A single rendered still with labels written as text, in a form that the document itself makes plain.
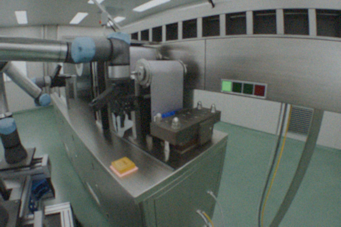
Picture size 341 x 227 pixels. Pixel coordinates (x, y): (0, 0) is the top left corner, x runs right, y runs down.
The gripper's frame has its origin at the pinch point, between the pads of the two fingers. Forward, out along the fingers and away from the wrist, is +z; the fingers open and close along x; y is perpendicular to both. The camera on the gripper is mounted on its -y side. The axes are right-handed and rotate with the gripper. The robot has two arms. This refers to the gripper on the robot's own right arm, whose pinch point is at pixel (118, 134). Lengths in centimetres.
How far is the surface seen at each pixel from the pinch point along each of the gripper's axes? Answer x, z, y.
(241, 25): -18, -47, 64
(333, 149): -142, 101, 289
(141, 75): 13.9, -18.9, 21.2
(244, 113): 45, 71, 289
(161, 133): -1.5, 5.4, 19.5
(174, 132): -9.4, 2.4, 19.5
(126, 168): -3.5, 12.9, -0.7
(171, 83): 9.7, -14.3, 38.0
